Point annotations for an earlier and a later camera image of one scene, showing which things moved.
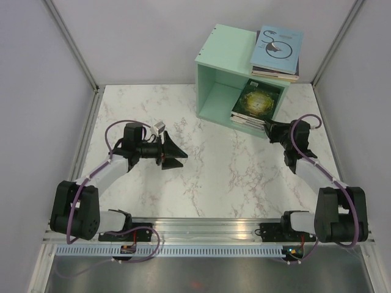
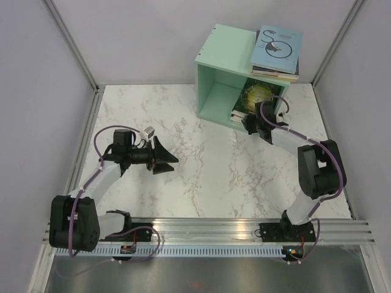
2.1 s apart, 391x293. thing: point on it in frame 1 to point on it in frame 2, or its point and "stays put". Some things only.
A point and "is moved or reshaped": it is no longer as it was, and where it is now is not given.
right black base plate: (275, 232) stays put
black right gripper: (274, 128) to (247, 123)
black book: (248, 118) to (242, 108)
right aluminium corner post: (354, 10) stays put
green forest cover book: (259, 99) is moved or reshaped
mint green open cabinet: (222, 66) stays put
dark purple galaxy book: (270, 69) stays put
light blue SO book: (278, 49) stays put
